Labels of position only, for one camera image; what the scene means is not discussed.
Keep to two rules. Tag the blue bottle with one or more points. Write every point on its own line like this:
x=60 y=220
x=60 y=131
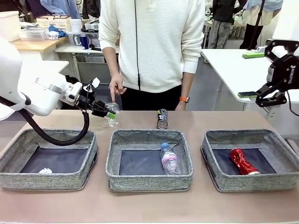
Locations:
x=84 y=42

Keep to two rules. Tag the grey fabric basket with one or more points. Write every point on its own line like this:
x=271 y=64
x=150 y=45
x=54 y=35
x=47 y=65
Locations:
x=252 y=183
x=46 y=180
x=140 y=182

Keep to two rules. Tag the white mesh plastic basket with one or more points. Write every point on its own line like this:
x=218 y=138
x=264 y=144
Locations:
x=32 y=33

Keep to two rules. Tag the person's right forearm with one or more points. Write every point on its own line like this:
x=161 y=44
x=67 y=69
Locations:
x=112 y=63

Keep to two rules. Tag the person's left hand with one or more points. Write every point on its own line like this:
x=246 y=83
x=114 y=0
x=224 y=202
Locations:
x=181 y=107

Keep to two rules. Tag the black tripod pole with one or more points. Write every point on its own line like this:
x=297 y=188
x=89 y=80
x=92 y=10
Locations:
x=257 y=23

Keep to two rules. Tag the person in white sweater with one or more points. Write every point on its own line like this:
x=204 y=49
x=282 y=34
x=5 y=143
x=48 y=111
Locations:
x=158 y=46

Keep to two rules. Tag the wooden top table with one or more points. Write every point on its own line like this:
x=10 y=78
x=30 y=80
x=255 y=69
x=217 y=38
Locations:
x=39 y=45

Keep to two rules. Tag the blue cloth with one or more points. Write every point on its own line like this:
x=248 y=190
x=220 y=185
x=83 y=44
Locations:
x=60 y=31

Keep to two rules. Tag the black backpack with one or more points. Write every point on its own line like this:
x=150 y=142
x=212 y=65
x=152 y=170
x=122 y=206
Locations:
x=72 y=79

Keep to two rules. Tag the person's left forearm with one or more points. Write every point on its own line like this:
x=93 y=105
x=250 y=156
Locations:
x=188 y=84

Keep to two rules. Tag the white desk with cabinet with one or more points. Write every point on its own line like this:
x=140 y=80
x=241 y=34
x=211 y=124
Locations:
x=91 y=65

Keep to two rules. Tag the dark hanging jacket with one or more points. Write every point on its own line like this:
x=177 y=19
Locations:
x=91 y=9

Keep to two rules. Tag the white device with black trim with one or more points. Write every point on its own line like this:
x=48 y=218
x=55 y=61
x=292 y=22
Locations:
x=92 y=26

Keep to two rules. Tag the person in light blue top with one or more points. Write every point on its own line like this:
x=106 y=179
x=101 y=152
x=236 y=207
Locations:
x=254 y=30

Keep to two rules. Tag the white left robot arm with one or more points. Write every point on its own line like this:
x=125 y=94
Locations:
x=35 y=93

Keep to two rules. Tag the clear plastic water bottle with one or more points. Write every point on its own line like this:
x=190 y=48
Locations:
x=170 y=161

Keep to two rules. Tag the black tool on desk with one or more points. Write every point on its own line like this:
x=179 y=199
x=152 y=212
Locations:
x=95 y=48

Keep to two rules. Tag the beige slotted crate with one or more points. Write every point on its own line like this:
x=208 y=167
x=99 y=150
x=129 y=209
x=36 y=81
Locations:
x=53 y=22

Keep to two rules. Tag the person's right hand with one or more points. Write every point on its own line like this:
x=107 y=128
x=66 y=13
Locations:
x=116 y=85

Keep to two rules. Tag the clear plastic cup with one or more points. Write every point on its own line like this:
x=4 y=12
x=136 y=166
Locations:
x=113 y=123

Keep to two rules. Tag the clear plastic container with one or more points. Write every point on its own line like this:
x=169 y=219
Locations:
x=93 y=37

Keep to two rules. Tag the white storage box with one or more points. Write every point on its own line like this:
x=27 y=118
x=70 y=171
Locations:
x=9 y=25

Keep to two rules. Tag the crushed black drink can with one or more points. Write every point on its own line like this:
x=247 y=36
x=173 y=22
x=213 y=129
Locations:
x=162 y=120

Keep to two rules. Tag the small white labelled box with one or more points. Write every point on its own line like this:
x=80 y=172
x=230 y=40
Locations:
x=52 y=35

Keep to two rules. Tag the person in grey trousers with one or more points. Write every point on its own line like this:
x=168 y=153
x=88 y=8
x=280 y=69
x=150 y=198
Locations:
x=219 y=28

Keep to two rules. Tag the crushed red drink can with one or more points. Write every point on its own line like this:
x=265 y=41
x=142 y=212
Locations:
x=244 y=163

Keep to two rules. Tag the orange wristband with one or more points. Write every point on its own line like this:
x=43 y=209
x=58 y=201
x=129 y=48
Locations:
x=184 y=99

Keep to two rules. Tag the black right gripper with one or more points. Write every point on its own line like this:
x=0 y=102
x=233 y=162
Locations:
x=286 y=72

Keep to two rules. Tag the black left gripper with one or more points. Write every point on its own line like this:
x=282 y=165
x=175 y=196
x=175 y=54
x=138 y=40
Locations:
x=88 y=101

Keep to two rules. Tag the white paper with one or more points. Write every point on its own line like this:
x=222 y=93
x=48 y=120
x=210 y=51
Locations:
x=45 y=170

